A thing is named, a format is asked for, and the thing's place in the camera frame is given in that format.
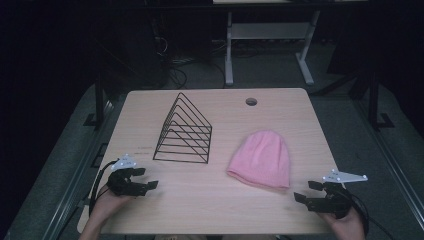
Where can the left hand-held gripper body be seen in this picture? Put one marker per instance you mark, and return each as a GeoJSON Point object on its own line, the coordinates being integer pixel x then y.
{"type": "Point", "coordinates": [124, 182]}

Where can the black metal stand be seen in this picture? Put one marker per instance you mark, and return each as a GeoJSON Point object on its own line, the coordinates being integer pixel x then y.
{"type": "Point", "coordinates": [374, 100]}
{"type": "Point", "coordinates": [99, 100]}

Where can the grey aluminium rail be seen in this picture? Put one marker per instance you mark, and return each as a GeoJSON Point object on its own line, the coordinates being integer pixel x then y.
{"type": "Point", "coordinates": [393, 166]}
{"type": "Point", "coordinates": [76, 180]}

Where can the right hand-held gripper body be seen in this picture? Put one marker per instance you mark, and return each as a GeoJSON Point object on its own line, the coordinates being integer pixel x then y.
{"type": "Point", "coordinates": [333, 201]}

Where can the white metal desk frame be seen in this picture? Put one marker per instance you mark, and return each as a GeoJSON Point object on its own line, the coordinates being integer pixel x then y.
{"type": "Point", "coordinates": [266, 30]}

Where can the person's right hand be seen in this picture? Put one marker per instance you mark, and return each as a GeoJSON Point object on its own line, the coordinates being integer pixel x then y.
{"type": "Point", "coordinates": [350, 228]}

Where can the person's left hand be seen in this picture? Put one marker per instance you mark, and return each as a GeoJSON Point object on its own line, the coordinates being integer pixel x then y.
{"type": "Point", "coordinates": [108, 206]}

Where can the pink knitted beanie hat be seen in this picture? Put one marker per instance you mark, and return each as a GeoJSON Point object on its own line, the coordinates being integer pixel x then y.
{"type": "Point", "coordinates": [263, 160]}

